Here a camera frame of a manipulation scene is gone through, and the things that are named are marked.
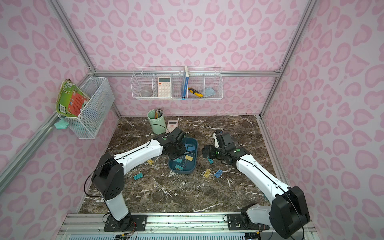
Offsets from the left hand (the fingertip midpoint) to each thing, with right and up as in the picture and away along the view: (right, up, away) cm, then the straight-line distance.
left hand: (185, 149), depth 89 cm
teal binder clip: (+15, -8, +5) cm, 18 cm away
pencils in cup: (-19, +23, +12) cm, 32 cm away
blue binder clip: (+20, -14, -1) cm, 24 cm away
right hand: (+13, 0, -6) cm, 15 cm away
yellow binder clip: (+13, -14, 0) cm, 19 cm away
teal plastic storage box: (0, -9, +4) cm, 10 cm away
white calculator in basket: (-13, +39, +5) cm, 41 cm away
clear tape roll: (-26, +35, +7) cm, 44 cm away
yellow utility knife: (+6, +36, +9) cm, 38 cm away
